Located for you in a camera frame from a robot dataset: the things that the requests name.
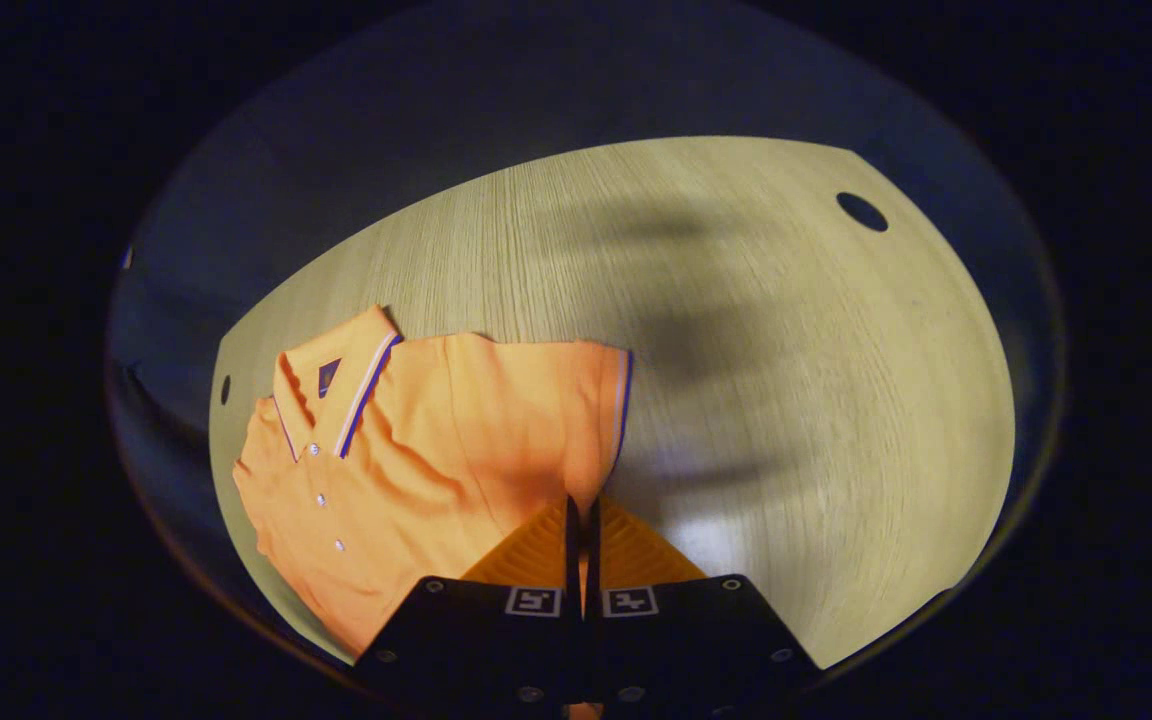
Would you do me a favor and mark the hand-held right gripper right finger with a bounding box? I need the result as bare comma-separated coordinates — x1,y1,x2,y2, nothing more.
584,495,822,716

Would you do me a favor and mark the orange T-shirt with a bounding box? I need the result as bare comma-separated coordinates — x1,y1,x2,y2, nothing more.
232,305,634,661

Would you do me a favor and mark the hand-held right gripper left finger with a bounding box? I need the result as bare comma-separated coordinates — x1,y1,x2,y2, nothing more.
351,497,582,716

